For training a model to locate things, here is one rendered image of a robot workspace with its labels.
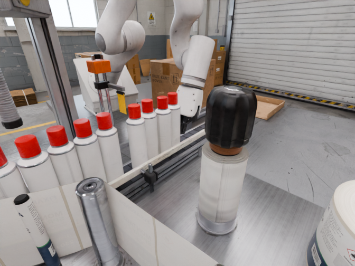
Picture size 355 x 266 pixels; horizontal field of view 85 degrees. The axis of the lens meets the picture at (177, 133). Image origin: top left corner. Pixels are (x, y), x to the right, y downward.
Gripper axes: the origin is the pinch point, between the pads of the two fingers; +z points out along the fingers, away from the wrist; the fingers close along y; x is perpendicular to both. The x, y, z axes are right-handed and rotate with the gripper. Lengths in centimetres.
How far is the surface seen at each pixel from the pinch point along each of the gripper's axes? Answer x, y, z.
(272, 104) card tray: 84, 6, -19
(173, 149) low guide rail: -7.6, 4.4, 6.0
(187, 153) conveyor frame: -0.7, 5.5, 7.8
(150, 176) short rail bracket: -21.6, 9.6, 10.2
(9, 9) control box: -50, 1, -19
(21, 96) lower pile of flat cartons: 45, -418, 65
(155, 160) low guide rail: -15.3, 4.4, 8.9
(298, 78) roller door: 403, -42, -91
